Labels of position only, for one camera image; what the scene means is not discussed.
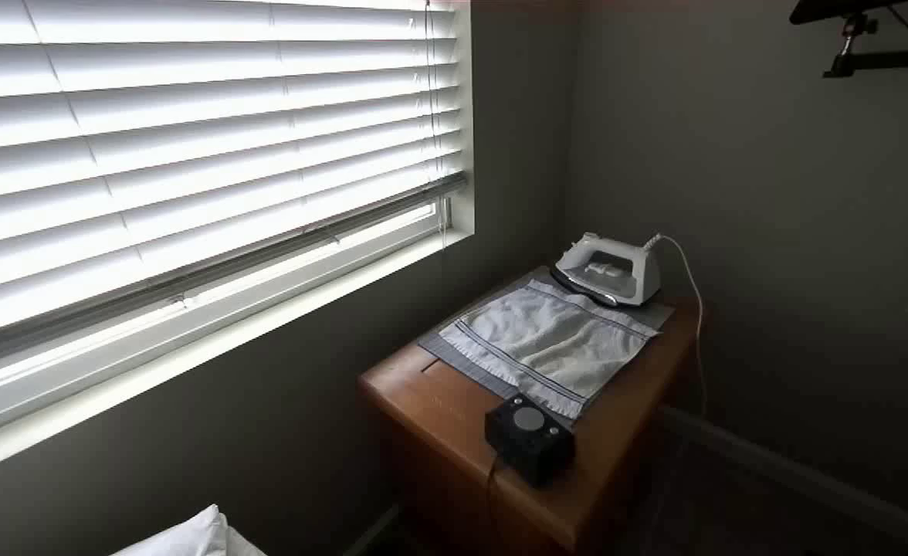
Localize white folded cloth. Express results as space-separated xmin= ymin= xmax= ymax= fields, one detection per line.
xmin=418 ymin=267 xmax=677 ymax=406

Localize white towel with blue stripes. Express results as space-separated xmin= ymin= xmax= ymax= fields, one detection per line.
xmin=434 ymin=276 xmax=664 ymax=423

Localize wooden nightstand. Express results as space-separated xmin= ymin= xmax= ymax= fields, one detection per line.
xmin=356 ymin=267 xmax=703 ymax=556

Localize white clothes iron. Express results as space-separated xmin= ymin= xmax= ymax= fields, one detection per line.
xmin=552 ymin=227 xmax=667 ymax=313

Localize black cube alarm clock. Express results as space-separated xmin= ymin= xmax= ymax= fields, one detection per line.
xmin=480 ymin=392 xmax=580 ymax=486

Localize white venetian window blinds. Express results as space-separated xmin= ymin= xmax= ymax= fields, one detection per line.
xmin=0 ymin=0 xmax=473 ymax=350

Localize white crumpled cloth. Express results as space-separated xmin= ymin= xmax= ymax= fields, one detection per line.
xmin=112 ymin=500 xmax=267 ymax=556

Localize white baseboard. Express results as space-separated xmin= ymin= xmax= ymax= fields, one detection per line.
xmin=656 ymin=403 xmax=908 ymax=549

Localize white iron power cord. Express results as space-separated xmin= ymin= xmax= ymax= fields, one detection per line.
xmin=654 ymin=231 xmax=712 ymax=420

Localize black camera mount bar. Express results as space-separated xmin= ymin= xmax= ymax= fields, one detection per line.
xmin=788 ymin=0 xmax=908 ymax=79

